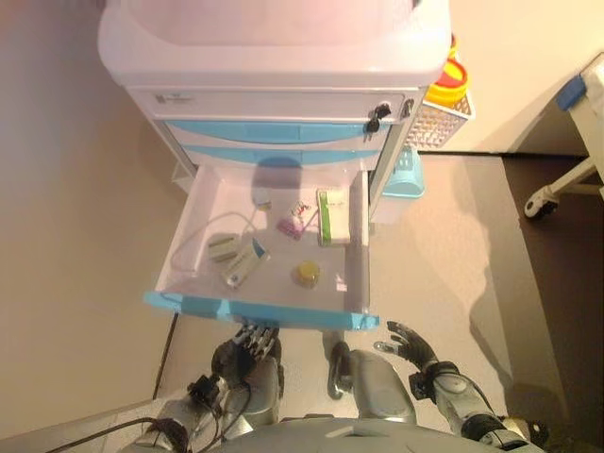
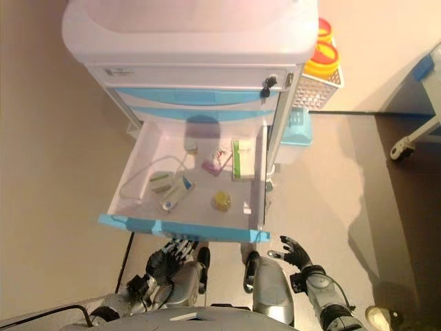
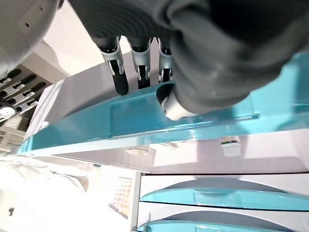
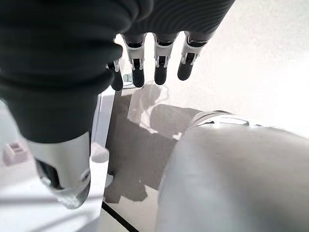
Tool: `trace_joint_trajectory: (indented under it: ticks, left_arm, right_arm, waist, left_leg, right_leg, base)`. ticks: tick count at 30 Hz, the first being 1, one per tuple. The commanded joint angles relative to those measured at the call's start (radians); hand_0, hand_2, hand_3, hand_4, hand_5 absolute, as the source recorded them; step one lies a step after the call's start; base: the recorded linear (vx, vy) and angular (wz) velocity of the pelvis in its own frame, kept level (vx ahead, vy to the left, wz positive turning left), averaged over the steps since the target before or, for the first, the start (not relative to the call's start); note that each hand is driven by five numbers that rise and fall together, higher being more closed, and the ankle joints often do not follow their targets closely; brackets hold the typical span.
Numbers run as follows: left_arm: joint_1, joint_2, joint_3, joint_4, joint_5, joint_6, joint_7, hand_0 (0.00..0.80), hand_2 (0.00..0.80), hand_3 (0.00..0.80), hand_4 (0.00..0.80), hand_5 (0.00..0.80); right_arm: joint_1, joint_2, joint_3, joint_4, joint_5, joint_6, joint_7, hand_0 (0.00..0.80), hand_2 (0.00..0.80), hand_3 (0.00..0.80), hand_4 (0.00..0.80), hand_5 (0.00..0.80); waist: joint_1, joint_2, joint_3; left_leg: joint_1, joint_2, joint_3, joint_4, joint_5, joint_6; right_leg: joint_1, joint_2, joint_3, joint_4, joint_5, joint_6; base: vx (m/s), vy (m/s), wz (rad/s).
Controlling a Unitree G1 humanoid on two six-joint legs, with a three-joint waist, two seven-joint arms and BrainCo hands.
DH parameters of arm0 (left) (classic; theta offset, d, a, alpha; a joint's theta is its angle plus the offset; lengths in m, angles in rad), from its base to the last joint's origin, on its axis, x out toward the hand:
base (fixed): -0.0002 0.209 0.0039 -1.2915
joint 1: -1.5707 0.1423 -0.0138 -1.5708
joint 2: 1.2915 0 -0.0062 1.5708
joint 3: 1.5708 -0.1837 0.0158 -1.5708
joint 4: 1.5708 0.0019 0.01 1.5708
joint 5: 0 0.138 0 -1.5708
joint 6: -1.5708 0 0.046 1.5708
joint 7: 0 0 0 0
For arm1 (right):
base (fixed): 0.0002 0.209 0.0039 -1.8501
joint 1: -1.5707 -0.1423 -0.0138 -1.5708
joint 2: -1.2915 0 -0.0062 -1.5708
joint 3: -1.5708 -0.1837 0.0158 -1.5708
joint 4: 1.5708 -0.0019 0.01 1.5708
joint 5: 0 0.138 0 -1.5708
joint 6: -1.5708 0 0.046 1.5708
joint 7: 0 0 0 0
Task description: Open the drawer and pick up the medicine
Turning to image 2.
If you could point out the blue white medicine box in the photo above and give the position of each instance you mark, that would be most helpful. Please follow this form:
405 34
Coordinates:
177 193

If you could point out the small green white box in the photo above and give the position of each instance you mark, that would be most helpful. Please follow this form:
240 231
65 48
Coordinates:
162 182

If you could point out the white medical cart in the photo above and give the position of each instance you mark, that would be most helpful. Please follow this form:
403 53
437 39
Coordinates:
189 34

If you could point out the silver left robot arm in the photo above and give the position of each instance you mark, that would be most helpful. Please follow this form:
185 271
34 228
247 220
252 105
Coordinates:
144 289

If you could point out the white bin with blue lid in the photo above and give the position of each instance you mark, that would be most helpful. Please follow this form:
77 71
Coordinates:
296 138

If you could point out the green striped white box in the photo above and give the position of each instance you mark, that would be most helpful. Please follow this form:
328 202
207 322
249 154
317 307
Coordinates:
244 160

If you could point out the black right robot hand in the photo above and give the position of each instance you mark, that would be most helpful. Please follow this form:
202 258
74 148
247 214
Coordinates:
296 255

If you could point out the blue bed corner bumper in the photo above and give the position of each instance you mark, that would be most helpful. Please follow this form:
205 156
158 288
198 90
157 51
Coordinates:
423 67

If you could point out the bed caster wheel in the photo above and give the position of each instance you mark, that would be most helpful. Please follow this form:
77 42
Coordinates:
401 151

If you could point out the grey robot torso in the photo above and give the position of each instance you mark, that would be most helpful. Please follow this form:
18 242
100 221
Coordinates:
155 320

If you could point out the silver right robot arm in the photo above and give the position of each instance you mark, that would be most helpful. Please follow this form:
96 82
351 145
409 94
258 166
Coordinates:
324 289

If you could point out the robot right leg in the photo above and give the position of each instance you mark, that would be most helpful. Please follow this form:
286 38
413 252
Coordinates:
270 293

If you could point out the robot leg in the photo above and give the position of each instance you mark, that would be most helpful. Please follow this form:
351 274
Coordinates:
270 293
187 282

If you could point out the white side bin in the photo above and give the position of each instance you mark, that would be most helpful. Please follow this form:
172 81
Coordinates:
132 129

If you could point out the black cart keys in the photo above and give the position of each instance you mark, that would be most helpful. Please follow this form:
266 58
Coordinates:
267 88

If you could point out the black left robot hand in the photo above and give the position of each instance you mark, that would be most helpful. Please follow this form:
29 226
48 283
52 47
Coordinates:
169 258

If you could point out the robot left leg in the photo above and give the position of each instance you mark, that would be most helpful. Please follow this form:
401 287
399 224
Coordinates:
187 282

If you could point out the yellow medicine bottle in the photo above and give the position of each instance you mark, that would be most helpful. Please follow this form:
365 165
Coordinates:
221 200

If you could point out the blue fronted cart drawer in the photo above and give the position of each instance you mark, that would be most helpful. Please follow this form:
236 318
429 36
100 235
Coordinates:
193 96
165 113
206 231

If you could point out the white shoe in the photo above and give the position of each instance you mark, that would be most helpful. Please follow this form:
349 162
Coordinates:
380 319

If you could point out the pink white medicine box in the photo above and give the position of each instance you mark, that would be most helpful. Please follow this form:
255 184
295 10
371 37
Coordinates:
217 160

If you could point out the yellow sharps container red lid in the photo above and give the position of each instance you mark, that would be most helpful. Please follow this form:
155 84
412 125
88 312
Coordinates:
322 60
324 29

